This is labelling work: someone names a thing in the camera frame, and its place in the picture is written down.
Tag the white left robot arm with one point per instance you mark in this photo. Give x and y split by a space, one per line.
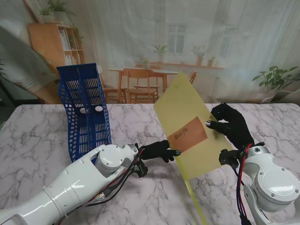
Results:
70 185

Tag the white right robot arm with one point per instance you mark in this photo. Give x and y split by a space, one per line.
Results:
272 182

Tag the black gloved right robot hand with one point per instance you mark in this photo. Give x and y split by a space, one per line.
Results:
234 126

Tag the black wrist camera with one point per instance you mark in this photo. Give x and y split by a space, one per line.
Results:
228 158
141 170

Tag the pink paper receipt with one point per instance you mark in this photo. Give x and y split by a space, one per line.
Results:
189 134

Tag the blue perforated plastic file rack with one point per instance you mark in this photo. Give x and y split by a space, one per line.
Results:
86 112

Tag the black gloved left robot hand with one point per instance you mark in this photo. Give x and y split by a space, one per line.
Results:
154 151

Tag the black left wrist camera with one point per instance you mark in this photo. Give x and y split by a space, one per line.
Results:
141 170

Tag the yellow-green translucent file folder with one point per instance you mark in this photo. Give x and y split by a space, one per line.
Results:
182 100

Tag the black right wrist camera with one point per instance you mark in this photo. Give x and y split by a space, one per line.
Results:
228 158

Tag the printed dining room backdrop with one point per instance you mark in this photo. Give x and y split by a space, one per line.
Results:
164 35

